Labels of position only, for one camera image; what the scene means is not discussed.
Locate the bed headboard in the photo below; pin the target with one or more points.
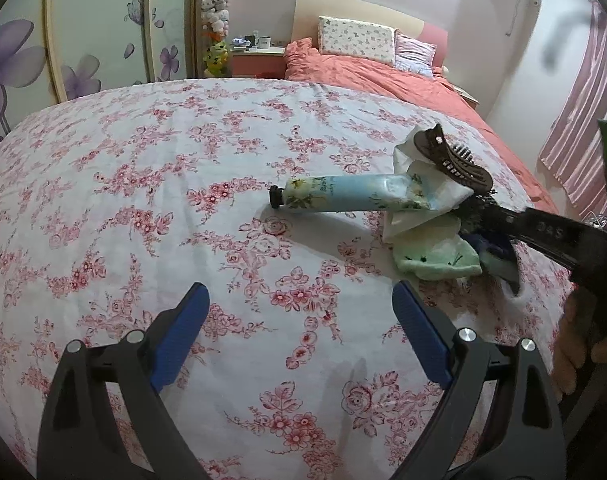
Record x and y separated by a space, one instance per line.
363 12

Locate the floral pillow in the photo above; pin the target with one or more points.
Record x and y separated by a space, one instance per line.
356 40

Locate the black dotted cloth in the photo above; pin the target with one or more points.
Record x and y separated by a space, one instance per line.
468 210

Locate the brown hair claw clip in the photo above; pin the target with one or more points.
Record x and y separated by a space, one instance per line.
458 170

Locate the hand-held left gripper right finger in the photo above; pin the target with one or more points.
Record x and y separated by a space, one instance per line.
423 335

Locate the floral tablecloth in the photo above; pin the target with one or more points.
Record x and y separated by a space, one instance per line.
133 185

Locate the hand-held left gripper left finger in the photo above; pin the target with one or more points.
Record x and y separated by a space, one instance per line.
178 340

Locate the grey blue sock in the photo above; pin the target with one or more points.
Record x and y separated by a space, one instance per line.
503 267

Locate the pink striped pillow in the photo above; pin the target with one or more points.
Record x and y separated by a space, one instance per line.
416 55

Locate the hanging plush toys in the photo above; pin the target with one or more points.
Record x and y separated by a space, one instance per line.
216 7

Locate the person's right hand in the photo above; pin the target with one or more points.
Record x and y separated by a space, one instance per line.
571 355

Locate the white mug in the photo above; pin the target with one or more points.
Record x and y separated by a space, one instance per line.
263 42

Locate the red duvet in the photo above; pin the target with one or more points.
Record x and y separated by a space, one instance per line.
408 90

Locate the flower print wardrobe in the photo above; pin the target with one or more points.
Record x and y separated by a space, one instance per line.
98 20

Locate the blue hand cream tube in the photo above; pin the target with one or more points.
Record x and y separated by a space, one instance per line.
343 192

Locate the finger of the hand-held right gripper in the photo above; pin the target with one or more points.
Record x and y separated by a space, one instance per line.
543 235

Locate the pink curtain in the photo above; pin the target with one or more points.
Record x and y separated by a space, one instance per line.
583 135

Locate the light green cloth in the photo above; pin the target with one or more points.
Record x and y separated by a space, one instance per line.
433 257

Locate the pink white nightstand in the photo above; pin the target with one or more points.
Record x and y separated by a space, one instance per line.
256 62
464 95

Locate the green yellow plush toy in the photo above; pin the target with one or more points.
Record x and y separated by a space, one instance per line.
217 57

